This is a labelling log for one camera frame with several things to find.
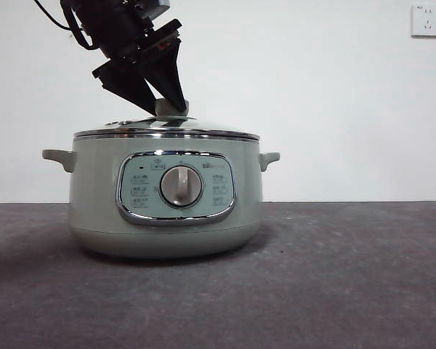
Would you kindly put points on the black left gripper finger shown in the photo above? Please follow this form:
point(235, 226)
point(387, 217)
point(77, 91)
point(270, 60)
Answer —
point(129, 81)
point(165, 71)

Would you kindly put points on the glass lid with green knob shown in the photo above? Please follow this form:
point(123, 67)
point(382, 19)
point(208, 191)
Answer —
point(203, 130)

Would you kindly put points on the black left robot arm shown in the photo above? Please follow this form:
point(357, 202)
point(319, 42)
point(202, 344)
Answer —
point(101, 22)

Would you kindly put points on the pale green electric pot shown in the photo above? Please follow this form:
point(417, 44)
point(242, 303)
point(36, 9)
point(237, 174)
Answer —
point(94, 189)

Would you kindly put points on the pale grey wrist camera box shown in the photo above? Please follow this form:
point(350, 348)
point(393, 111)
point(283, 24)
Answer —
point(159, 7)

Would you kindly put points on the white wall socket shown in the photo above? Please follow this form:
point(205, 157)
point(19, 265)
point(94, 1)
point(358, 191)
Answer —
point(427, 22)

